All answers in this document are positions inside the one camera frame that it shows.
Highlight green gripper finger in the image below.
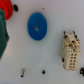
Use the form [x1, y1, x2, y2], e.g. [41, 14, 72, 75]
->
[0, 9, 9, 59]

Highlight red gear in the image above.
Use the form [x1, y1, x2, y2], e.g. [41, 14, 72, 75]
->
[4, 0, 13, 20]

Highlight blue gear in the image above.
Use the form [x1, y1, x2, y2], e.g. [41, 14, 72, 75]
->
[27, 12, 47, 41]

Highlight small metal screw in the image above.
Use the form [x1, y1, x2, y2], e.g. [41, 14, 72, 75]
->
[21, 68, 25, 78]

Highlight beige electrical connector block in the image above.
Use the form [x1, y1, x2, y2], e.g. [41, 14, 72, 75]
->
[62, 32, 81, 71]

